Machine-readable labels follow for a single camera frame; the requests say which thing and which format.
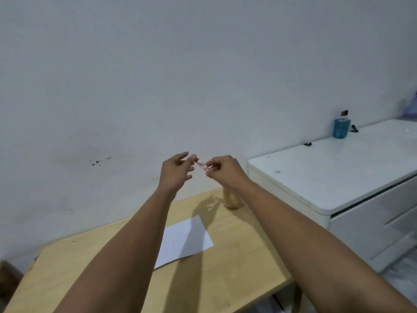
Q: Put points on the person's left hand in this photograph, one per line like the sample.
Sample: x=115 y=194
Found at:
x=171 y=174

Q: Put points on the person's right hand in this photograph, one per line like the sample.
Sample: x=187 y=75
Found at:
x=228 y=172

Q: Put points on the person's left fingers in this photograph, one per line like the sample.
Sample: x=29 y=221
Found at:
x=186 y=162

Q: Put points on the person's right fingers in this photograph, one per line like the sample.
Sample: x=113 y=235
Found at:
x=213 y=166

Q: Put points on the small white pink tube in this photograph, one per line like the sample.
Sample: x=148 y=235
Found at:
x=201 y=163

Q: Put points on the person's left forearm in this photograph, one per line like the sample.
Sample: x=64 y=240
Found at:
x=130 y=250

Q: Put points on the person's right forearm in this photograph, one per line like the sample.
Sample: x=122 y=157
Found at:
x=293 y=244

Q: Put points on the white paper sheet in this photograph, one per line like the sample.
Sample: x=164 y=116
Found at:
x=189 y=241

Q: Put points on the white drawer cabinet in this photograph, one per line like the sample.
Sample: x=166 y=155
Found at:
x=342 y=166

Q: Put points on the teal blue bottle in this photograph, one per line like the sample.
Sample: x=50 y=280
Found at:
x=341 y=128

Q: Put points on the black binder clip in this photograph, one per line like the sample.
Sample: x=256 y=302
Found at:
x=354 y=129

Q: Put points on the purple cloth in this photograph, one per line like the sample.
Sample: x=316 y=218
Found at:
x=411 y=105

